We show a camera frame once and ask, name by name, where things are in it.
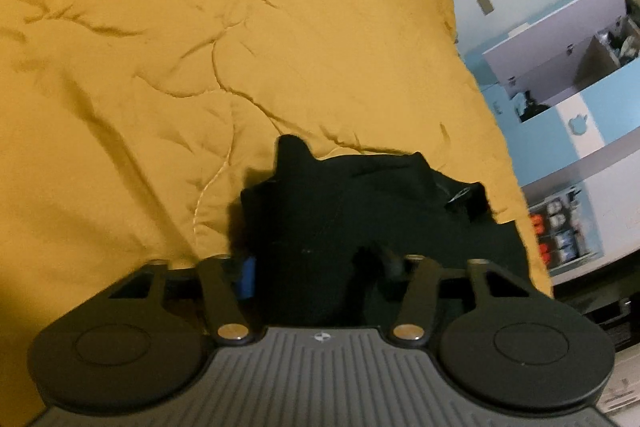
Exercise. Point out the yellow quilted bed blanket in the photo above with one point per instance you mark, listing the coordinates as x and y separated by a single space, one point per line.
200 57

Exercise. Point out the clear organizer with small items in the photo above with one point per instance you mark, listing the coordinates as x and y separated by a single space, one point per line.
560 232

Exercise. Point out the white and blue wardrobe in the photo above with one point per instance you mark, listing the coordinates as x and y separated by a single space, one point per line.
575 72

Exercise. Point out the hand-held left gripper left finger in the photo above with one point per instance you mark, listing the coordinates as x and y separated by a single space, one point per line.
248 278

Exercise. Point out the wall switch plate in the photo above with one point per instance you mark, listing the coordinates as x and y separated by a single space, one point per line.
484 4

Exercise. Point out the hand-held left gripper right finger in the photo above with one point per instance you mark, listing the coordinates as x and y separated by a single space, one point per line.
417 279

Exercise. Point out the black long-sleeve sweater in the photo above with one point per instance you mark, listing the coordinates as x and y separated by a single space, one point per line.
360 217

